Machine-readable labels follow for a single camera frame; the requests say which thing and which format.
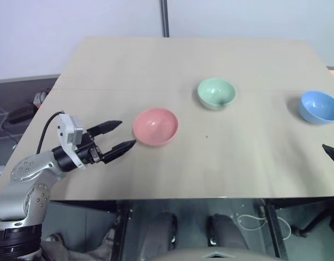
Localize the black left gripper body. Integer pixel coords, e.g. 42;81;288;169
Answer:
75;132;105;165

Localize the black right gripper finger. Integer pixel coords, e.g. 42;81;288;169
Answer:
322;144;334;165

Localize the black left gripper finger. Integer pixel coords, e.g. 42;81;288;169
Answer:
102;139;137;165
87;120;123;138

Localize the red bowl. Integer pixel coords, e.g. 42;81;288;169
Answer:
133;108;180;148

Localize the blue bowl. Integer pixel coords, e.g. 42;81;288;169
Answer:
298;90;334;126

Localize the black chair base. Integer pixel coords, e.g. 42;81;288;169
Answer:
298;200;334;239

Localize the red and white item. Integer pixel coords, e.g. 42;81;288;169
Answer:
33;91;50;106

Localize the black box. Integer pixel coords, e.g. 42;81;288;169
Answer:
8;105;37;123

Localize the green bowl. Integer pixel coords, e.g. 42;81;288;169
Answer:
197;78;237;111

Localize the grey metal pole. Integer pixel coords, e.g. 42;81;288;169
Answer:
159;0;171;38

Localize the grey robot torso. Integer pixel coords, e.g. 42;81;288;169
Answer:
153;246;278;261

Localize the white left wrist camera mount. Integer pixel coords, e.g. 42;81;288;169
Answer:
57;113;86;170

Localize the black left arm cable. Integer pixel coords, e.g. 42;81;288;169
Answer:
37;109;66;153

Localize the black table frame leg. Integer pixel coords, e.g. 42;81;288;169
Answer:
114;200;135;261
263;198;288;261

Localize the white cable loop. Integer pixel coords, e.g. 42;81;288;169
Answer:
236;214;292;240

